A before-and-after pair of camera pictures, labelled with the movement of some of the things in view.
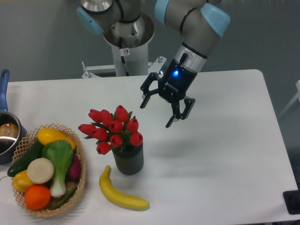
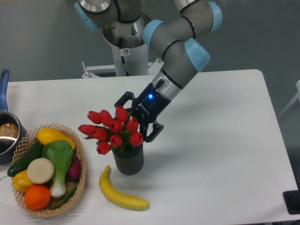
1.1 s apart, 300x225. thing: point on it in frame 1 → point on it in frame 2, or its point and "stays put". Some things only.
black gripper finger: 177,114 → 157,128
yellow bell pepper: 21,181 stays put
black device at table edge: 292,200 stays put
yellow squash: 46,135 stays put
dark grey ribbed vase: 130,161 stays put
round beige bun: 40,170 stays put
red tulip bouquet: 116,131 stays put
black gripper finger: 145,86 → 128,95
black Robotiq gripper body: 176,80 → 149,106
